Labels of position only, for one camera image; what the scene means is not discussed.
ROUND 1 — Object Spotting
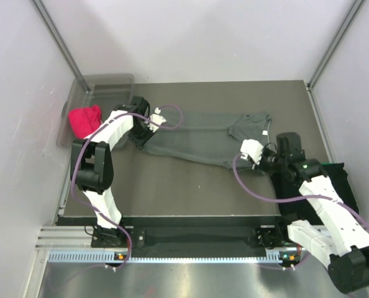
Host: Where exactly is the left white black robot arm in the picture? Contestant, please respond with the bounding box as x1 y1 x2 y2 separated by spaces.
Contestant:
70 96 154 247

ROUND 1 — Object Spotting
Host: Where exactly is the black folded t shirt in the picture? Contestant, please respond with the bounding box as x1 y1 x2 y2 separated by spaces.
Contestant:
270 163 359 225

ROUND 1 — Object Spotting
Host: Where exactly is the grey t shirt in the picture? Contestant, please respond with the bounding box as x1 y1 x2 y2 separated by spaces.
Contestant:
141 109 271 169

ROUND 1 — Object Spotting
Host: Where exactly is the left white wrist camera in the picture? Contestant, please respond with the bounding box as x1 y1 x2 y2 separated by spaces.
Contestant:
148 107 166 133

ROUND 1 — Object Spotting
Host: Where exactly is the slotted grey cable duct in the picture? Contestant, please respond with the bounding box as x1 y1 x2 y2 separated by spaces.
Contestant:
47 250 301 264

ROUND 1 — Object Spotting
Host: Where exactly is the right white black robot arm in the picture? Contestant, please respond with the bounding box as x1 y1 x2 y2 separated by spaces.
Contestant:
241 132 369 294

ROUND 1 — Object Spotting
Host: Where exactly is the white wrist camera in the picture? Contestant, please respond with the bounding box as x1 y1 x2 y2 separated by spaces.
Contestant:
240 139 264 165
148 107 166 133

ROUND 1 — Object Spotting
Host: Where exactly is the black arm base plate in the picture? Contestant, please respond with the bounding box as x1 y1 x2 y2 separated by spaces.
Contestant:
91 214 301 258

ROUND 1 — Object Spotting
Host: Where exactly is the aluminium frame rail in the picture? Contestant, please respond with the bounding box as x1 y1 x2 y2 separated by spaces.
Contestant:
35 224 331 251

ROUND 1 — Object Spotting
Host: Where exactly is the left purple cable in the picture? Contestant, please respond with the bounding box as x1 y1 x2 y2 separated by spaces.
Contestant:
69 104 184 270

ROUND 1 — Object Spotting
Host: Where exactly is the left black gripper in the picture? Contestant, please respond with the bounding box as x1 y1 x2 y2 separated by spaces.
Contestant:
127 120 156 150

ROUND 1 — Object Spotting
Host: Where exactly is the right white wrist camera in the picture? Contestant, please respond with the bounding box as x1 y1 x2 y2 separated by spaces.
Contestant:
240 139 264 165

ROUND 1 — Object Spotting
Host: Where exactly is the red t shirt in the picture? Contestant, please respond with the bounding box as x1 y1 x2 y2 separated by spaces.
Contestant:
68 105 102 139

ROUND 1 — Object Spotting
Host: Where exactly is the clear plastic bin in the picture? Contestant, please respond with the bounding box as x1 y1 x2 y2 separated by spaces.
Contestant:
56 73 135 149

